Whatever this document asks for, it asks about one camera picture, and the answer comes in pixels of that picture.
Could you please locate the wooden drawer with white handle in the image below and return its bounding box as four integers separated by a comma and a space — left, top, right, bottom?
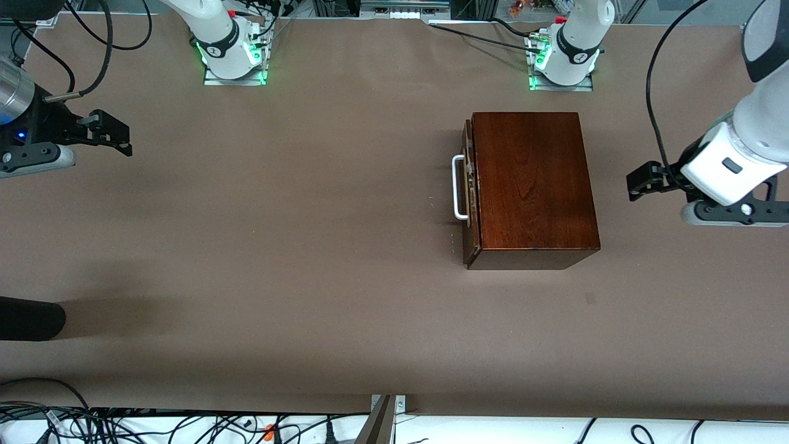
452, 120, 480, 230

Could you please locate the dark brown wooden cabinet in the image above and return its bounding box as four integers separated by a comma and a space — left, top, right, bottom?
464, 112, 602, 271

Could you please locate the black cylindrical object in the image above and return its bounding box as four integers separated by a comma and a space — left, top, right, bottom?
0, 296, 66, 342

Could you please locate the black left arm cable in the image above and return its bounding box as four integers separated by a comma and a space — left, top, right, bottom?
645, 0, 709, 177

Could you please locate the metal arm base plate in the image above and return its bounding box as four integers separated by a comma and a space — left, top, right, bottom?
203, 62, 268, 86
528, 69, 594, 93

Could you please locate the black cable on table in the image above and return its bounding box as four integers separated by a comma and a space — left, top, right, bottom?
428, 23, 543, 55

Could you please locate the black looped cable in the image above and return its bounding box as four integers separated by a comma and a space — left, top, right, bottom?
0, 377, 93, 426

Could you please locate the metal table bracket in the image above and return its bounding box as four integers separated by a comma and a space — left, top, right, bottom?
356, 395, 406, 444

